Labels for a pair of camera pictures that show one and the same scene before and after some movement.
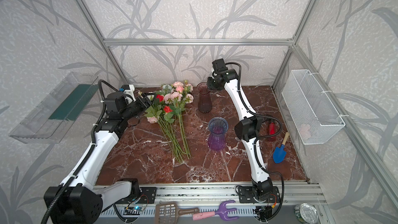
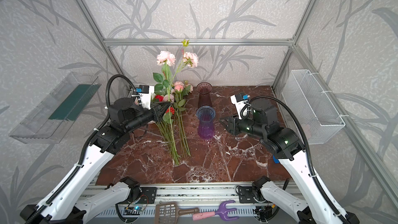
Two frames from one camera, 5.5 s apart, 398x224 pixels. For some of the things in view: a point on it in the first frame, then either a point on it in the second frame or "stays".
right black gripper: x=210 y=84 → x=233 y=125
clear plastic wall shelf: x=47 y=123 stays
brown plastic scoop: x=167 y=212 stays
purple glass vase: x=218 y=127 → x=205 y=115
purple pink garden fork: x=223 y=212 stays
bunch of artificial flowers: x=167 y=111 stays
